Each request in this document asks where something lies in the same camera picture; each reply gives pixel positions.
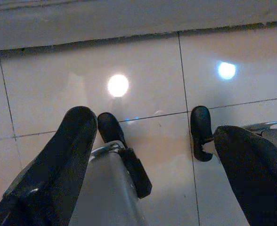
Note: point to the black robot right foot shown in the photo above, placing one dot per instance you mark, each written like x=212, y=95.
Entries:
x=199, y=127

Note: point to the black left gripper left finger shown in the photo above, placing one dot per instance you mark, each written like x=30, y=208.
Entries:
x=58, y=164

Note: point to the black robot left foot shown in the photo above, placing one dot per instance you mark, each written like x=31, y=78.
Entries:
x=110, y=128

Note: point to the black robot foot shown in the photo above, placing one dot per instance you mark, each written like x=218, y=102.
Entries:
x=110, y=128
x=199, y=127

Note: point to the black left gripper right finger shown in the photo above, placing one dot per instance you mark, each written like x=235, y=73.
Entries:
x=258, y=176

